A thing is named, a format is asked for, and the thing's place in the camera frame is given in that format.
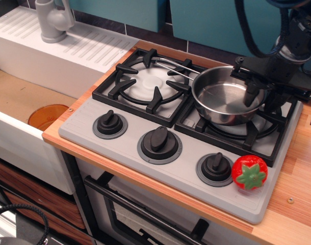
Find black stove knob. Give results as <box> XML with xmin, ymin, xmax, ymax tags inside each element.
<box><xmin>92</xmin><ymin>110</ymin><xmax>128</xmax><ymax>140</ymax></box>
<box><xmin>137</xmin><ymin>126</ymin><xmax>183</xmax><ymax>165</ymax></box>
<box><xmin>196</xmin><ymin>152</ymin><xmax>233</xmax><ymax>187</ymax></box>

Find white toy sink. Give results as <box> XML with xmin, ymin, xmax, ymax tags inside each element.
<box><xmin>0</xmin><ymin>6</ymin><xmax>137</xmax><ymax>194</ymax></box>

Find black middle stove knob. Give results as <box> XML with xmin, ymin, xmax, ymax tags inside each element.
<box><xmin>137</xmin><ymin>126</ymin><xmax>183</xmax><ymax>165</ymax></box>

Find red plastic strawberry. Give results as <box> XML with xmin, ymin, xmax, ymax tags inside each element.
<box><xmin>231</xmin><ymin>155</ymin><xmax>268</xmax><ymax>190</ymax></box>

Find oven door with black handle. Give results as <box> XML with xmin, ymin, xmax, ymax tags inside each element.
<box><xmin>84</xmin><ymin>172</ymin><xmax>240</xmax><ymax>244</ymax></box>

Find black left burner grate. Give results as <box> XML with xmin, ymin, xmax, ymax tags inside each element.
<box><xmin>92</xmin><ymin>48</ymin><xmax>205</xmax><ymax>128</ymax></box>

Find orange plastic bowl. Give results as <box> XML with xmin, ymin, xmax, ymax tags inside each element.
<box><xmin>28</xmin><ymin>104</ymin><xmax>69</xmax><ymax>131</ymax></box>

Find black right burner grate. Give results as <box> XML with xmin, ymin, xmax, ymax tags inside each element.
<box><xmin>174</xmin><ymin>98</ymin><xmax>303</xmax><ymax>167</ymax></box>

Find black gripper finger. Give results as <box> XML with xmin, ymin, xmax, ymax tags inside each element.
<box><xmin>264</xmin><ymin>88</ymin><xmax>291</xmax><ymax>113</ymax></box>
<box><xmin>243</xmin><ymin>79</ymin><xmax>264</xmax><ymax>107</ymax></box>

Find white left burner disc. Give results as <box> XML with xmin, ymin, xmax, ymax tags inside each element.
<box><xmin>120</xmin><ymin>63</ymin><xmax>185</xmax><ymax>101</ymax></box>

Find black braided cable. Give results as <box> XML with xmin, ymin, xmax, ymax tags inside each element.
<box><xmin>0</xmin><ymin>203</ymin><xmax>48</xmax><ymax>245</ymax></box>

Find stainless steel pot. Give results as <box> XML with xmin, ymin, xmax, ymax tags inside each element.
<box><xmin>155</xmin><ymin>58</ymin><xmax>267</xmax><ymax>126</ymax></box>

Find black right stove knob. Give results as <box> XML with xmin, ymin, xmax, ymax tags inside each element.
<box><xmin>196</xmin><ymin>152</ymin><xmax>233</xmax><ymax>187</ymax></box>

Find grey toy faucet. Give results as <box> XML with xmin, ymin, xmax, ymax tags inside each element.
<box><xmin>35</xmin><ymin>0</ymin><xmax>74</xmax><ymax>43</ymax></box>

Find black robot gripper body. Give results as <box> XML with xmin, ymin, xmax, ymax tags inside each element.
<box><xmin>231</xmin><ymin>55</ymin><xmax>311</xmax><ymax>101</ymax></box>

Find black left stove knob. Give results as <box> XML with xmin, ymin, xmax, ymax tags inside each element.
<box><xmin>92</xmin><ymin>110</ymin><xmax>128</xmax><ymax>140</ymax></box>

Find wooden drawer front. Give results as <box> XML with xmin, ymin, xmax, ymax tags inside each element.
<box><xmin>0</xmin><ymin>158</ymin><xmax>93</xmax><ymax>244</ymax></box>

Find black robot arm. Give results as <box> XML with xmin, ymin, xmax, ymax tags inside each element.
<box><xmin>231</xmin><ymin>1</ymin><xmax>311</xmax><ymax>112</ymax></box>

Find black burner grate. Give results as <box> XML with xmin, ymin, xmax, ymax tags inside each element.
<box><xmin>92</xmin><ymin>48</ymin><xmax>205</xmax><ymax>128</ymax></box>
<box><xmin>174</xmin><ymin>98</ymin><xmax>303</xmax><ymax>167</ymax></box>

